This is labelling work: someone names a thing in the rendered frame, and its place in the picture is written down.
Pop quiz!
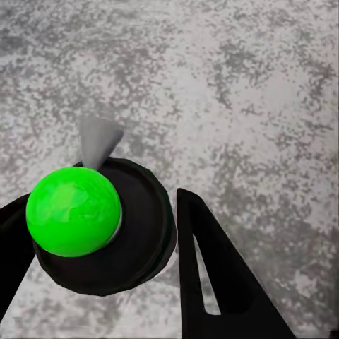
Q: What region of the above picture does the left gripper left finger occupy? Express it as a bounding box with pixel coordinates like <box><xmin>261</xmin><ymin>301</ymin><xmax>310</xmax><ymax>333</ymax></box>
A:
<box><xmin>0</xmin><ymin>194</ymin><xmax>36</xmax><ymax>322</ymax></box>

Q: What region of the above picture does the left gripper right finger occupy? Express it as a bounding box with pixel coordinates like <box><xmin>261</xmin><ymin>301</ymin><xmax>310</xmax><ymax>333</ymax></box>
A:
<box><xmin>176</xmin><ymin>188</ymin><xmax>296</xmax><ymax>339</ymax></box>

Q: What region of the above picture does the insectifuge atomizer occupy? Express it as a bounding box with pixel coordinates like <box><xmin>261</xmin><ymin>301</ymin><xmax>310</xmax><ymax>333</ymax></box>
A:
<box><xmin>25</xmin><ymin>118</ymin><xmax>179</xmax><ymax>297</ymax></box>

